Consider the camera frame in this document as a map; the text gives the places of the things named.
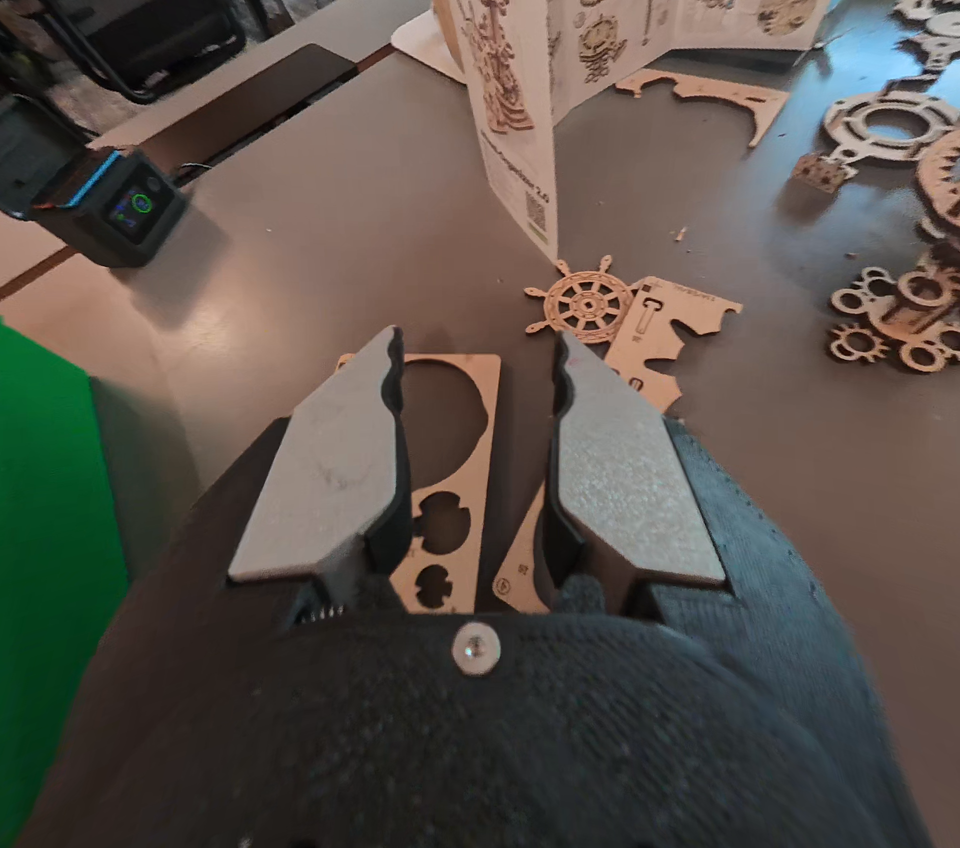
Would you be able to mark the green box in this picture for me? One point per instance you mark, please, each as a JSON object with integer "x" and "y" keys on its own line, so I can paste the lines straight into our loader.
{"x": 45, "y": 563}

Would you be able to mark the curved wooden sheet offcut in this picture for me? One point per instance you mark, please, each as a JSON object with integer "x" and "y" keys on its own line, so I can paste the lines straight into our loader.
{"x": 517, "y": 571}

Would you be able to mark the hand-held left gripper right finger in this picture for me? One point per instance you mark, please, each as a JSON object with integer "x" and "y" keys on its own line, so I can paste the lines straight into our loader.
{"x": 630, "y": 488}

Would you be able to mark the small wooden cube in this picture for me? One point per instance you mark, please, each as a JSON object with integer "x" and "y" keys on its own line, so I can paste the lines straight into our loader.
{"x": 821, "y": 172}

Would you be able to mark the wooden gear assembly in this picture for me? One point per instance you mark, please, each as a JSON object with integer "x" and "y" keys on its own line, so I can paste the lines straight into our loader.
{"x": 900, "y": 323}

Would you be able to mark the white poster stand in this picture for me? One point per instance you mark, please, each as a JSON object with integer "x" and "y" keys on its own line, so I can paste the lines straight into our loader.
{"x": 424, "y": 46}

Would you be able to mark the dark flat board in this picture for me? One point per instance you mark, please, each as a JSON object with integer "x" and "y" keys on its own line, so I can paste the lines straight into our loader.
{"x": 247, "y": 95}

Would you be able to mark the paper instruction booklet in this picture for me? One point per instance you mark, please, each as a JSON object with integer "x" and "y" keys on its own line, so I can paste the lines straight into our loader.
{"x": 525, "y": 76}

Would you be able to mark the small black device with screen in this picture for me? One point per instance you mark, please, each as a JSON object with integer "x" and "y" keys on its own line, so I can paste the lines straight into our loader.
{"x": 120, "y": 211}

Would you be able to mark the large wooden gear wheel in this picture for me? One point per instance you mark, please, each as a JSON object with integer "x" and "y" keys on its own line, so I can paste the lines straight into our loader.
{"x": 946, "y": 181}

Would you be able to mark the pale wooden cog parts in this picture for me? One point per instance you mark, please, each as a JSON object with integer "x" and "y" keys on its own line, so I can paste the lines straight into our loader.
{"x": 930, "y": 8}

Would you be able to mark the wooden ship wheel part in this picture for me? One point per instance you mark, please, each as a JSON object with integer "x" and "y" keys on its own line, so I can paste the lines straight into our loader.
{"x": 587, "y": 302}

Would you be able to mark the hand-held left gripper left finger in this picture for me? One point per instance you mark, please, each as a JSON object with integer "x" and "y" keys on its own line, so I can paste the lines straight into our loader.
{"x": 322, "y": 481}

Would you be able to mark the wooden sheet with round cutouts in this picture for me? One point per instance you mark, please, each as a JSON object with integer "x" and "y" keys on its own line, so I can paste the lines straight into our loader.
{"x": 489, "y": 364}

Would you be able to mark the arched wooden sheet offcut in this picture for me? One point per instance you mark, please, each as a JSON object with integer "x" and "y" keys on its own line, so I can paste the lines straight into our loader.
{"x": 765, "y": 106}

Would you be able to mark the notched wooden sheet offcut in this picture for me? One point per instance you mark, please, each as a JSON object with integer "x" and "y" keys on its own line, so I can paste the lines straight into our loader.
{"x": 675, "y": 331}

